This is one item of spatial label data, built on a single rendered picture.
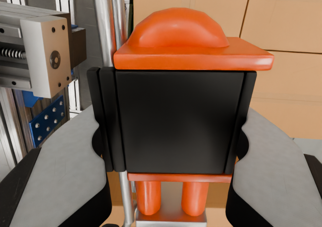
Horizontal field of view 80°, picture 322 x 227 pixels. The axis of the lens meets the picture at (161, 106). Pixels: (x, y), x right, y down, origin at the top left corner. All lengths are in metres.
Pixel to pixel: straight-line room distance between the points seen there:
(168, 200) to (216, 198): 0.27
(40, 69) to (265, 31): 0.73
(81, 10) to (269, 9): 0.87
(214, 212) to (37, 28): 0.46
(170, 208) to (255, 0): 0.74
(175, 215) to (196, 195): 0.03
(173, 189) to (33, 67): 0.31
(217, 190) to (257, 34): 0.59
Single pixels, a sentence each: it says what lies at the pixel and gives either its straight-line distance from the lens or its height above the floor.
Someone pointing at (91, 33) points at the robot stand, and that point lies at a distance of 1.19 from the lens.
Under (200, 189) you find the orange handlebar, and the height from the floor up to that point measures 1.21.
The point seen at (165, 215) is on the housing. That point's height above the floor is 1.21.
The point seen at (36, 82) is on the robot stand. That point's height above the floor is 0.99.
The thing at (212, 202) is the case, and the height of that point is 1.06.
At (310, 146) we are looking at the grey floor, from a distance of 2.07.
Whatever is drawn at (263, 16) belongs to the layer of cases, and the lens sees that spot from 0.84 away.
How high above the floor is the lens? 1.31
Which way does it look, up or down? 62 degrees down
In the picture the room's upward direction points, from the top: 176 degrees counter-clockwise
